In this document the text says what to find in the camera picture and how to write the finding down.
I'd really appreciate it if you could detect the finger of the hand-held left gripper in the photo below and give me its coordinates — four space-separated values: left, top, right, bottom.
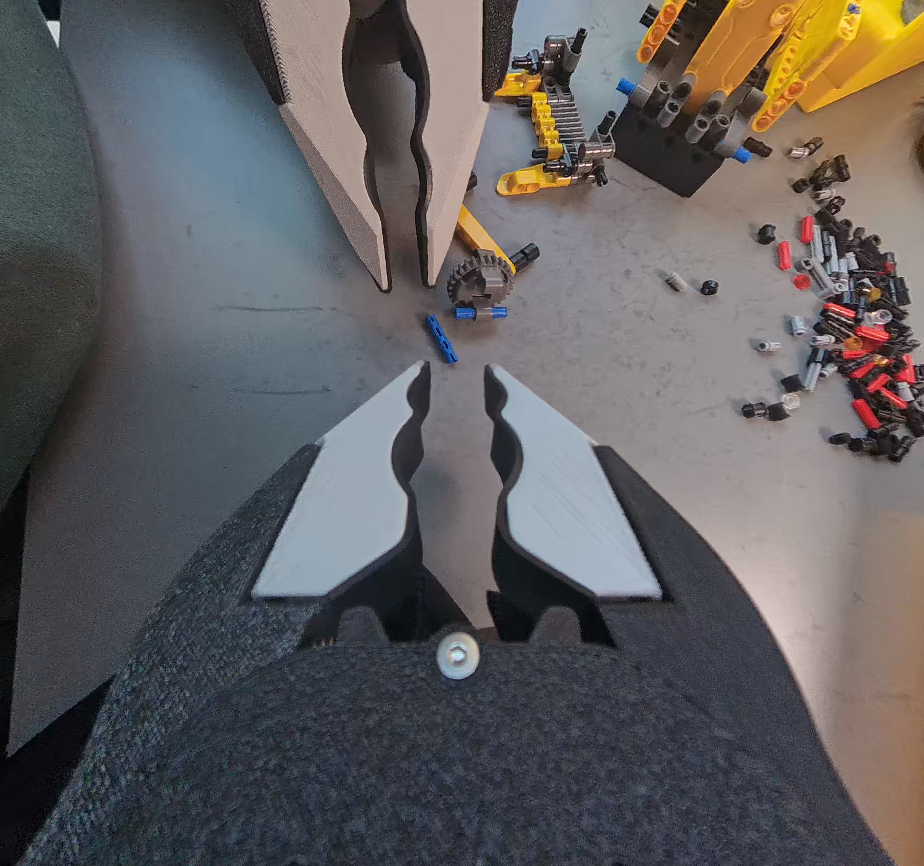
396 0 491 289
245 0 393 294

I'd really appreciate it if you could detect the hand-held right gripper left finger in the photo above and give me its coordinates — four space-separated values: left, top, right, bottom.
250 361 432 602

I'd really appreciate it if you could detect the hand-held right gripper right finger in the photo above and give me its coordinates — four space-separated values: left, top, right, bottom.
484 364 664 602

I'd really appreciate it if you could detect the yellow lego beam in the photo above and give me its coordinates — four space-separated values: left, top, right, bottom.
456 205 518 275

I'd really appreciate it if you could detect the grey lego gear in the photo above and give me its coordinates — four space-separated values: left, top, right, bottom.
445 249 515 307

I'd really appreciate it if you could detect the yellow grey lego claw assembly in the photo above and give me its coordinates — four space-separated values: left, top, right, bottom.
495 26 619 198

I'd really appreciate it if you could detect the large yellow black lego model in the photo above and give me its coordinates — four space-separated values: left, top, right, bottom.
612 0 886 200

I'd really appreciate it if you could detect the pile of small lego pieces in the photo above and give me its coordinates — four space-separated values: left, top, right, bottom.
756 136 924 464

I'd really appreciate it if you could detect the yellow bin with large parts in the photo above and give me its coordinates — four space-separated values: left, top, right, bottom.
794 0 924 114

